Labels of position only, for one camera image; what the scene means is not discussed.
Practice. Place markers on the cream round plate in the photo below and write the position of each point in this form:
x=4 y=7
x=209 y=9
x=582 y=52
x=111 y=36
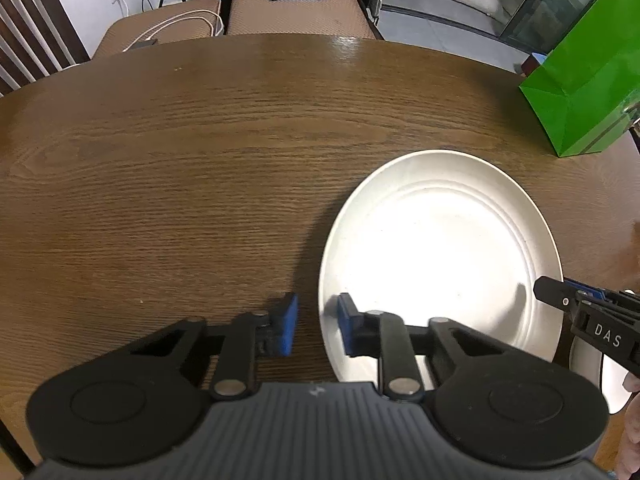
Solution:
x=440 y=260
x=590 y=375

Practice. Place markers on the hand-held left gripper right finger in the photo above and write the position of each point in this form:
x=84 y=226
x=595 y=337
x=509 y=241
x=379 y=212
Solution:
x=345 y=325

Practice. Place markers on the green paper bag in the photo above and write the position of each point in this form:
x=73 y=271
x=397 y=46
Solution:
x=585 y=85

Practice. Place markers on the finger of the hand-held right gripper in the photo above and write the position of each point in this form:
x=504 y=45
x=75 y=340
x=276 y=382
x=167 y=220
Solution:
x=590 y=287
x=555 y=292

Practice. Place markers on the dark wooden chair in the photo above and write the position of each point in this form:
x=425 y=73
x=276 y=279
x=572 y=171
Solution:
x=175 y=7
x=300 y=15

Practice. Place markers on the glass sliding door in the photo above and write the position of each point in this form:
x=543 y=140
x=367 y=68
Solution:
x=540 y=5

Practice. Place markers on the person's right hand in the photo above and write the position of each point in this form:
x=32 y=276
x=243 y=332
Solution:
x=632 y=435

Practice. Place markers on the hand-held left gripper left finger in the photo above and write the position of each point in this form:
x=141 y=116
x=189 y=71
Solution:
x=289 y=325

